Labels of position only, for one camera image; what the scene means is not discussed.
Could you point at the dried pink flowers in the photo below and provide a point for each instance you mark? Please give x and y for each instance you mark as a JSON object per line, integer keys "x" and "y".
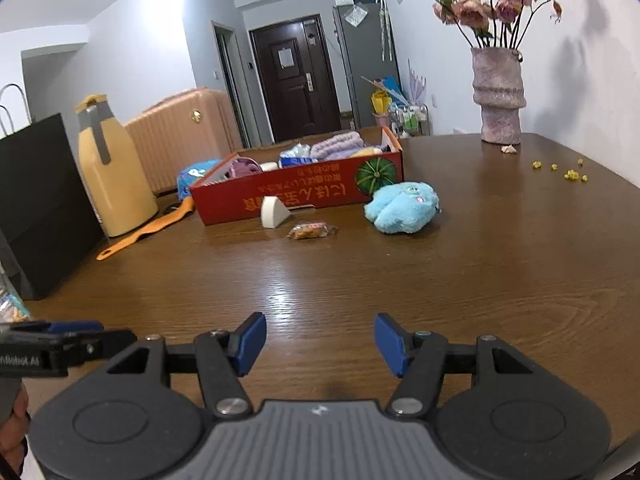
{"x": 472, "y": 10}

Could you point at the light blue plush toy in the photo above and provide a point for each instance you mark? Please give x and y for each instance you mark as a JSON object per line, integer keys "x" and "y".
{"x": 400, "y": 207}

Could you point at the yellow plush toy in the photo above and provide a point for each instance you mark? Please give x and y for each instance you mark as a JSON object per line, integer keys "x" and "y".
{"x": 369, "y": 151}

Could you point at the blue wet wipes pack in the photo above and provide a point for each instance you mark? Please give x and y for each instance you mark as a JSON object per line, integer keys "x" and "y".
{"x": 192, "y": 175}

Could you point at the blue tissue pack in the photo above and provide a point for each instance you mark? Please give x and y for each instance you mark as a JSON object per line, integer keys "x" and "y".
{"x": 297, "y": 156}

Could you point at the storage cart with bottles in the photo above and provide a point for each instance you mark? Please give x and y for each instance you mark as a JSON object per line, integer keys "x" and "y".
{"x": 410, "y": 120}

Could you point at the red cardboard box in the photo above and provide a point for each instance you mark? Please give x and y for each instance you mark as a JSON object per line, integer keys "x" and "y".
{"x": 310, "y": 195}

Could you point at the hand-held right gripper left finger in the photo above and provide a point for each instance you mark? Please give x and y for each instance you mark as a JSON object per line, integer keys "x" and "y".
{"x": 250, "y": 343}

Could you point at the dark brown door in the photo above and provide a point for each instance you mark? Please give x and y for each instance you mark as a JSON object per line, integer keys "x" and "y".
{"x": 295, "y": 90}

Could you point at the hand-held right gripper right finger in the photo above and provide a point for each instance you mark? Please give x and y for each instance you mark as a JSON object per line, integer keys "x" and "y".
{"x": 392, "y": 346}

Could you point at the yellow bag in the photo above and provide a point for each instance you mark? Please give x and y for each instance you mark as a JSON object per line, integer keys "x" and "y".
{"x": 381, "y": 102}

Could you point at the pink ribbed suitcase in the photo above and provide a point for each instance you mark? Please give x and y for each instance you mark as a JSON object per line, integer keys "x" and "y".
{"x": 185, "y": 135}

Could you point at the purple satin bonnet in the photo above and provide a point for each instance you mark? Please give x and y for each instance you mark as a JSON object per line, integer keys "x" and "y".
{"x": 245, "y": 167}

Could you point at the person's left hand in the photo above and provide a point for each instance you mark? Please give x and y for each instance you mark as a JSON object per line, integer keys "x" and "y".
{"x": 20, "y": 415}

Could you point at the orange plastic shoehorn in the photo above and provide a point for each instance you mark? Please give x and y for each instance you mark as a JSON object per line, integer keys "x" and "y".
{"x": 150, "y": 230}

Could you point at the small seashell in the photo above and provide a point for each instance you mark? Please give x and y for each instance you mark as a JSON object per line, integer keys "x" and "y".
{"x": 508, "y": 149}

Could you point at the wrapped snack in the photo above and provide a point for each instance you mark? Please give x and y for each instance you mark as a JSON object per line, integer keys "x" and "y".
{"x": 311, "y": 230}

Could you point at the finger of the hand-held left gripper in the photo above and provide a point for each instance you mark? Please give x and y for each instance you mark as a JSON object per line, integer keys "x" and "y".
{"x": 105, "y": 345}
{"x": 75, "y": 326}

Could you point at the grey refrigerator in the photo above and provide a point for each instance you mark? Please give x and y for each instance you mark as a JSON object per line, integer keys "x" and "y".
{"x": 367, "y": 55}

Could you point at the white wedge sponge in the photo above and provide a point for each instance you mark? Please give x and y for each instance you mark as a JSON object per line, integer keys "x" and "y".
{"x": 274, "y": 214}

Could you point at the black paper bag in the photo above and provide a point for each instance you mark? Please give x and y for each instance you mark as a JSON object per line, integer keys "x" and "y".
{"x": 40, "y": 200}

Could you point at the pink textured vase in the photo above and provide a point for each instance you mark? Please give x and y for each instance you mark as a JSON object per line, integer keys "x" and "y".
{"x": 500, "y": 95}

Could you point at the lilac folded umbrella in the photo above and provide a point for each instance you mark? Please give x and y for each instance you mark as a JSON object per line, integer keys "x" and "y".
{"x": 417, "y": 85}

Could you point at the lilac fluffy towel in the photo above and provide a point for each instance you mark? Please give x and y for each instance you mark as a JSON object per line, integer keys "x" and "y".
{"x": 335, "y": 145}

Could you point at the beige thermos jug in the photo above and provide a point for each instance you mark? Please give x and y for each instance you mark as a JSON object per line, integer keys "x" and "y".
{"x": 115, "y": 180}

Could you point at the scattered yellow crumbs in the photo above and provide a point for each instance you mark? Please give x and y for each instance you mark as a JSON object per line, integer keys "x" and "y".
{"x": 571, "y": 175}

